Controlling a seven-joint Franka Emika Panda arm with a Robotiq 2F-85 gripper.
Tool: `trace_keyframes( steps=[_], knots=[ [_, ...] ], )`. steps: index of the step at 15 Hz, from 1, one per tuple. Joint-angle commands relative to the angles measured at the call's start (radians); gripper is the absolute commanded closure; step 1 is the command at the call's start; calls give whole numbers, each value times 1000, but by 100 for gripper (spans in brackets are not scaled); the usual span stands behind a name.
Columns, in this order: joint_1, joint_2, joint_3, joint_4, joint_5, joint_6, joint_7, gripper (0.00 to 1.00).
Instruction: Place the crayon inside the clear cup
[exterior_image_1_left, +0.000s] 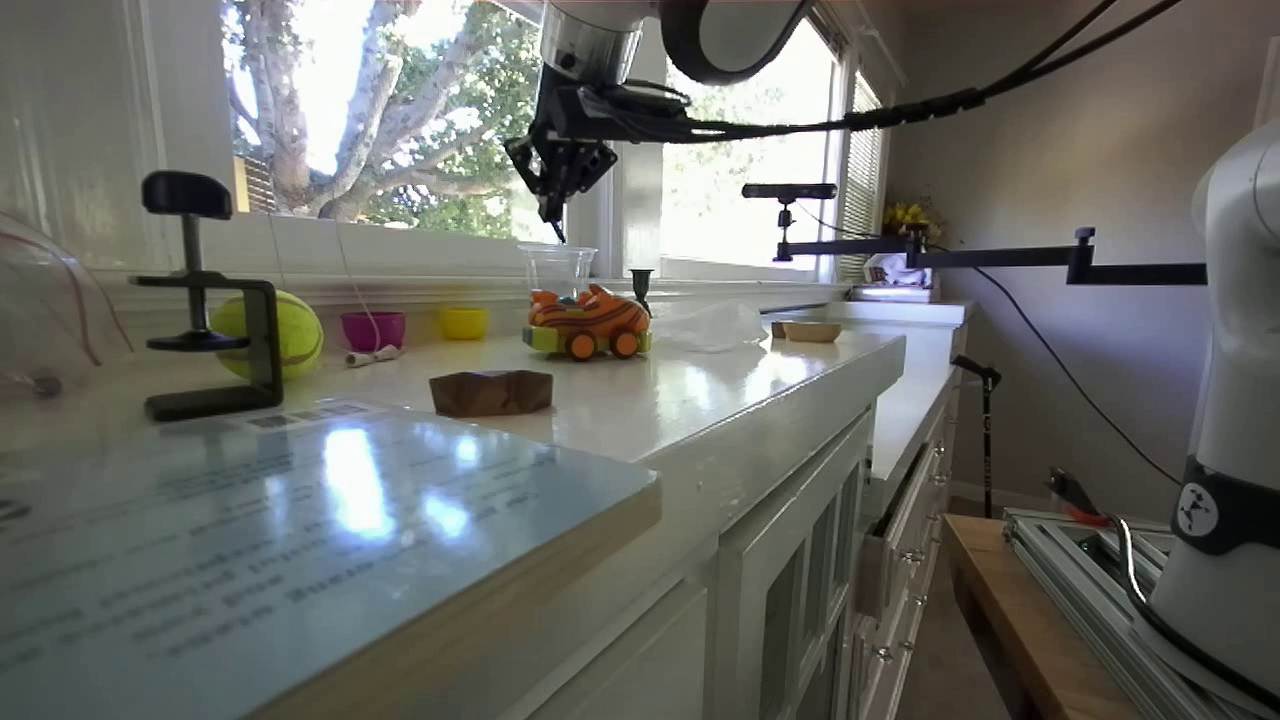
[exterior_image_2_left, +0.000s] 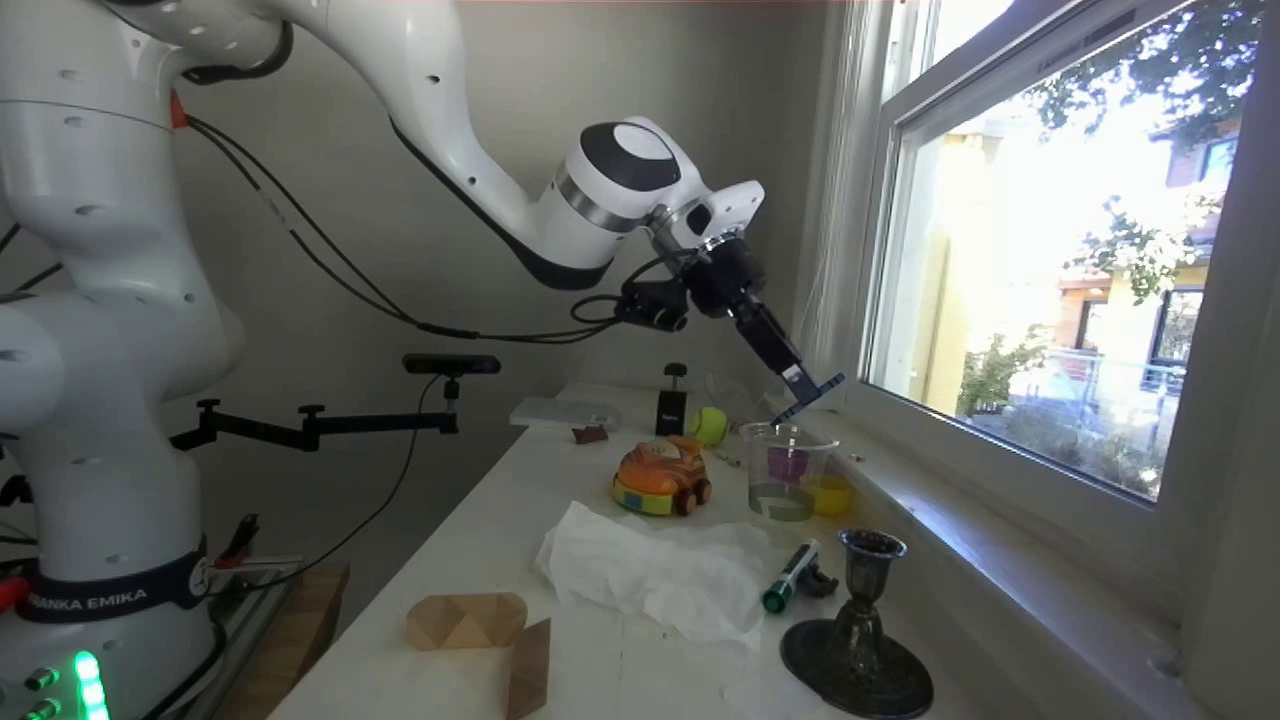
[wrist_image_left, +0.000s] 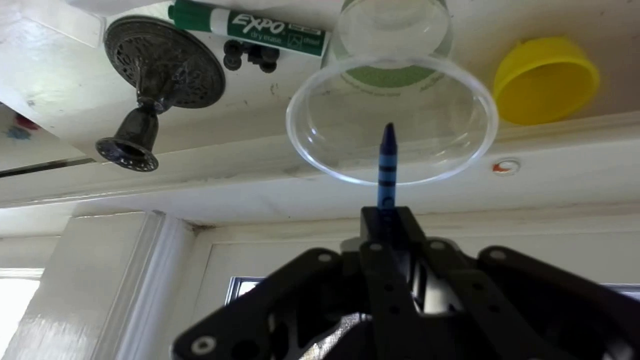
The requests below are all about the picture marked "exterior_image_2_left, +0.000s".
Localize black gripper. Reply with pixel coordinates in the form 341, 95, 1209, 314
682, 233, 825, 404

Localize wooden board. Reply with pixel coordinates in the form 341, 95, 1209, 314
215, 564, 354, 720

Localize dark metal candlestick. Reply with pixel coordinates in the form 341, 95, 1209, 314
777, 524, 936, 720

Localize black marker cap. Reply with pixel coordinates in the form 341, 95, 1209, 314
798, 564, 846, 603

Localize clear glass cup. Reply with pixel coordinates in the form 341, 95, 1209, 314
735, 415, 846, 524

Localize thin black camera cable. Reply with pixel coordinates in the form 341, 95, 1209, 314
255, 374, 450, 583

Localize green marker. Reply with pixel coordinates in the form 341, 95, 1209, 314
760, 540, 821, 621

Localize dark blue crayon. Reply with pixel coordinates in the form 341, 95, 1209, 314
769, 373, 849, 431

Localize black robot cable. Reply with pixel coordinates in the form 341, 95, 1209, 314
182, 113, 672, 346

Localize small black bottle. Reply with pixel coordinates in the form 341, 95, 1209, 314
654, 361, 693, 438

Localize small yellow object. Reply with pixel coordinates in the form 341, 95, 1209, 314
807, 474, 856, 524

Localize crumpled white paper towel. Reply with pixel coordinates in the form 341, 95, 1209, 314
534, 501, 801, 651

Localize yellow-green tennis ball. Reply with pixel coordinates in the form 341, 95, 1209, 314
683, 404, 731, 451

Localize toy hamburger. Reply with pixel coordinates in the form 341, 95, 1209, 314
609, 434, 717, 520

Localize black camera on mount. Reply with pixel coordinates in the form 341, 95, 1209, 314
399, 346, 505, 380

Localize purple object in cup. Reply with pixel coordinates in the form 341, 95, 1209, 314
766, 443, 813, 489

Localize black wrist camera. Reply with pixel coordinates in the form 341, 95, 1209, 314
615, 275, 697, 335

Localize white window frame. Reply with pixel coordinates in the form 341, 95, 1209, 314
785, 0, 1280, 720

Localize brown cardboard box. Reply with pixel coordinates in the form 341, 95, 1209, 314
395, 593, 556, 720

